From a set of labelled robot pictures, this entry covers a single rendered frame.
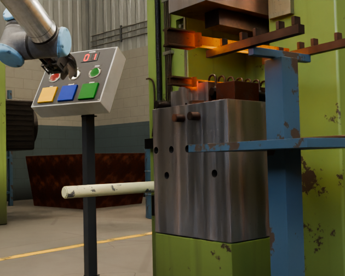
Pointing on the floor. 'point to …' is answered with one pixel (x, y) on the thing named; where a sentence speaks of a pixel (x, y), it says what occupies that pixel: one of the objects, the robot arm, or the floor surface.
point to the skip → (47, 171)
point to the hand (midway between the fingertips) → (74, 73)
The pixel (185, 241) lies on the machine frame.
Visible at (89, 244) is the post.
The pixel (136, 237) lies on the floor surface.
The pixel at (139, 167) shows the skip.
